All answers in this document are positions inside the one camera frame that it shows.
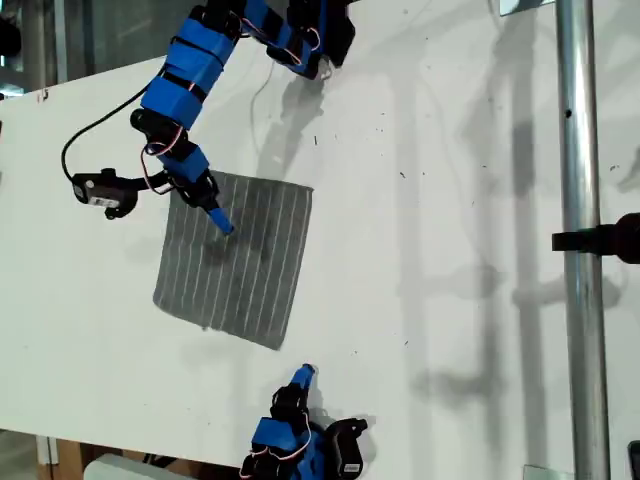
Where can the wooden table leg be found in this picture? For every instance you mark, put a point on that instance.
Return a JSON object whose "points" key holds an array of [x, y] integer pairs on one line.
{"points": [[67, 460]]}

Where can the black rectangular device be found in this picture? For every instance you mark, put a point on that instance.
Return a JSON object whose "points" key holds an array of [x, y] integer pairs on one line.
{"points": [[635, 460]]}

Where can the black round object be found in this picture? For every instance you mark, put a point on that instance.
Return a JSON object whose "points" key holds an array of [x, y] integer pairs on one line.
{"points": [[7, 37]]}

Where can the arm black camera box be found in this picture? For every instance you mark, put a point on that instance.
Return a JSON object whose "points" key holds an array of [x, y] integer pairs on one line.
{"points": [[347, 450], [100, 192]]}

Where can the black post clamp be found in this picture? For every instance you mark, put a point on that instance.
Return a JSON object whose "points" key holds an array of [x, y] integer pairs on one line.
{"points": [[600, 240]]}

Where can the camera black stalk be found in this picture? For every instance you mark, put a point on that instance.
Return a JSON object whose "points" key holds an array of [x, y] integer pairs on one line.
{"points": [[155, 186], [345, 424]]}

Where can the grey striped towel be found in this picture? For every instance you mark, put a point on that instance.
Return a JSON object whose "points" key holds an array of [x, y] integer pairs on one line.
{"points": [[250, 290]]}

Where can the steel post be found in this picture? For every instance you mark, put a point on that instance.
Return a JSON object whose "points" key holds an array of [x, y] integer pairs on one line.
{"points": [[580, 150]]}

